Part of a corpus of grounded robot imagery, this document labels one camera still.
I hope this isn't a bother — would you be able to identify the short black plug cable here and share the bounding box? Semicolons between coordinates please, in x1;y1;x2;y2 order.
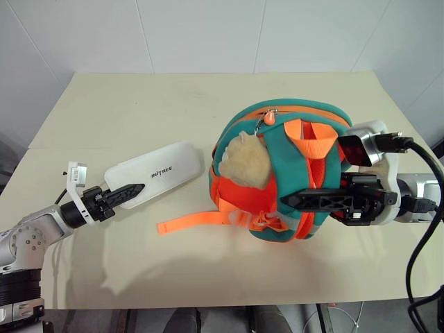
409;196;439;213

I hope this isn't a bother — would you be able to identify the thin white floor cable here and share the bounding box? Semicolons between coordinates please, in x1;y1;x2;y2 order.
301;300;368;333

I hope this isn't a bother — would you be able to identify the orange and teal backpack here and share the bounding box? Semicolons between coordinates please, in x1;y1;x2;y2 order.
156;99;355;246

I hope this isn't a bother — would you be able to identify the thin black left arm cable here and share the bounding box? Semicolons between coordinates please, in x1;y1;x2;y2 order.
53;187;70;206

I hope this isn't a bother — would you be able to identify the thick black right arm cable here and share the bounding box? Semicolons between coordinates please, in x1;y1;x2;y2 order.
377;131;444;333

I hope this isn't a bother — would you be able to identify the black table leg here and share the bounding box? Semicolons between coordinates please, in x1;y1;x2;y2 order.
314;302;333;333

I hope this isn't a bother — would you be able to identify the white rectangular box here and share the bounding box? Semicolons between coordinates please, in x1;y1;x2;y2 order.
103;139;206;210

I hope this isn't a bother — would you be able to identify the beige plush toy charm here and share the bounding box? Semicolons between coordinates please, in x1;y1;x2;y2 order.
217;131;273;191

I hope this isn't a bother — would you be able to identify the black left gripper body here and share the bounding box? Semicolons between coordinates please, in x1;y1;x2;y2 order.
82;186;117;222

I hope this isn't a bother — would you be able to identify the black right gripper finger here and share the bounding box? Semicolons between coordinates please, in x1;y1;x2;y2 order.
279;188;352;213
339;172;359;190

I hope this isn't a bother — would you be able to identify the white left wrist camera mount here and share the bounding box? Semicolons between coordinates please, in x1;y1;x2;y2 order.
65;160;95;223

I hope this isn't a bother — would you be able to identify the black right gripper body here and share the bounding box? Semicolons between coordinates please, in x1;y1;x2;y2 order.
330;172;399;227

